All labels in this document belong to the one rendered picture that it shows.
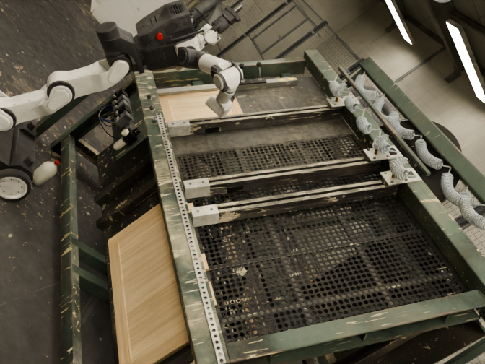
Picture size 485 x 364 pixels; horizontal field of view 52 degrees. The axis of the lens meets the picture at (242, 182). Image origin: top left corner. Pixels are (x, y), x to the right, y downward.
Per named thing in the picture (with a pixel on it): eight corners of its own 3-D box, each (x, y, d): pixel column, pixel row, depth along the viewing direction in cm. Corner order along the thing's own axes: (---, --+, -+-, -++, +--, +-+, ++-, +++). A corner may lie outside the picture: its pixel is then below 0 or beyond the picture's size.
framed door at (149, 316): (110, 241, 294) (107, 240, 292) (182, 189, 282) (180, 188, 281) (124, 385, 229) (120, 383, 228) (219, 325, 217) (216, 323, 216)
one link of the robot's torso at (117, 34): (94, 35, 251) (128, 24, 252) (94, 24, 260) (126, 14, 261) (115, 81, 270) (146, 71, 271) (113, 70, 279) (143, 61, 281)
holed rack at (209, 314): (155, 114, 298) (155, 113, 297) (160, 113, 299) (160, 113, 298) (218, 365, 179) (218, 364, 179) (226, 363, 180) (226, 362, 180)
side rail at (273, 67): (152, 83, 346) (151, 68, 338) (301, 70, 371) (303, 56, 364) (153, 87, 341) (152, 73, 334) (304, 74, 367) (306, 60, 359)
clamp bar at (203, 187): (182, 188, 256) (181, 152, 241) (389, 159, 284) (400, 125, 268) (186, 201, 249) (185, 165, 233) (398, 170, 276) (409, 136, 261)
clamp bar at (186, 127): (167, 129, 295) (164, 94, 279) (350, 109, 322) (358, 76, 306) (169, 139, 288) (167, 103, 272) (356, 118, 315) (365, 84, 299)
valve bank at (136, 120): (94, 99, 314) (123, 76, 309) (110, 113, 324) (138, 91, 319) (98, 146, 278) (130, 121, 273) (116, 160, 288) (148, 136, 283)
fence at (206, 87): (156, 94, 324) (156, 89, 321) (294, 81, 346) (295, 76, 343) (158, 98, 320) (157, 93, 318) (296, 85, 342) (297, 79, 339)
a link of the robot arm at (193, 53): (195, 51, 244) (181, 46, 254) (192, 69, 247) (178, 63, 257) (215, 55, 252) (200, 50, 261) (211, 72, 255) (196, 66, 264)
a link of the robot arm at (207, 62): (241, 59, 235) (214, 50, 251) (219, 68, 229) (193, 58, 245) (245, 81, 242) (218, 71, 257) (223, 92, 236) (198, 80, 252)
